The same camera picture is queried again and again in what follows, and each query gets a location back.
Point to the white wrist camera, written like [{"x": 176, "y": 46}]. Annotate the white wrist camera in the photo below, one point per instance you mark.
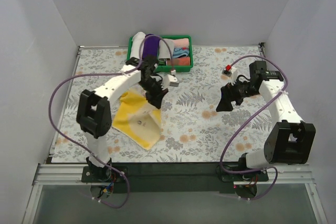
[
  {"x": 170, "y": 81},
  {"x": 230, "y": 72}
]

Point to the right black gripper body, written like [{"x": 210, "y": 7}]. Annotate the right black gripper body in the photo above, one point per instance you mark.
[{"x": 230, "y": 92}]

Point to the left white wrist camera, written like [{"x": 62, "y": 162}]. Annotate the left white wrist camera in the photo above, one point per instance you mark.
[{"x": 170, "y": 81}]

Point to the grey towel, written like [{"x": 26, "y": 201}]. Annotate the grey towel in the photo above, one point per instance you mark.
[{"x": 166, "y": 47}]

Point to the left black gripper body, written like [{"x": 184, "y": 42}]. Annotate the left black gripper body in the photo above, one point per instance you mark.
[{"x": 154, "y": 91}]

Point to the purple rolled towel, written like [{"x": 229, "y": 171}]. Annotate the purple rolled towel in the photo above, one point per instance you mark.
[{"x": 151, "y": 46}]

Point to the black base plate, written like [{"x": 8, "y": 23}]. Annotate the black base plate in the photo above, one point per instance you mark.
[{"x": 179, "y": 177}]

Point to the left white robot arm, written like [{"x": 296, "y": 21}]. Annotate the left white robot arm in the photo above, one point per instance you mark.
[{"x": 94, "y": 109}]

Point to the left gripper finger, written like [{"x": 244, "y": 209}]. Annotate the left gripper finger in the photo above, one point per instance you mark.
[
  {"x": 154, "y": 100},
  {"x": 161, "y": 95}
]

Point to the blue patterned rolled towel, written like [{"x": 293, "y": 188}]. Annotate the blue patterned rolled towel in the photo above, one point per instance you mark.
[{"x": 181, "y": 52}]

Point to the aluminium frame rail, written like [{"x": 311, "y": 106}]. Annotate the aluminium frame rail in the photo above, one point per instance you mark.
[{"x": 70, "y": 174}]

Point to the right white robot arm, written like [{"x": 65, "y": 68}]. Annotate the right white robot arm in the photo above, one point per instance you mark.
[{"x": 290, "y": 139}]

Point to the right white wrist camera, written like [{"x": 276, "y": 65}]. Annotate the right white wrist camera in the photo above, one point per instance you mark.
[{"x": 230, "y": 72}]

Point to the yellow towel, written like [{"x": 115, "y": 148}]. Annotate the yellow towel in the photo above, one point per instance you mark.
[{"x": 138, "y": 119}]

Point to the green plastic tray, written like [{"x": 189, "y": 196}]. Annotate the green plastic tray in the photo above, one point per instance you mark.
[{"x": 161, "y": 65}]

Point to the white rolled towel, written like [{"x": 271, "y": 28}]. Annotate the white rolled towel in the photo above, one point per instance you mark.
[{"x": 136, "y": 47}]

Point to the pink rolled towel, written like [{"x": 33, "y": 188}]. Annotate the pink rolled towel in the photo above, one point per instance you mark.
[{"x": 181, "y": 43}]

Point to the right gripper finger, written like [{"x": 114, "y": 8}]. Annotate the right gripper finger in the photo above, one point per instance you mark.
[
  {"x": 226, "y": 92},
  {"x": 225, "y": 104}
]

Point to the floral table mat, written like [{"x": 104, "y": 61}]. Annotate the floral table mat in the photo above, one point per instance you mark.
[{"x": 192, "y": 130}]

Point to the brown rolled towel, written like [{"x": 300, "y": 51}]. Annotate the brown rolled towel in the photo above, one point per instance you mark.
[{"x": 184, "y": 61}]

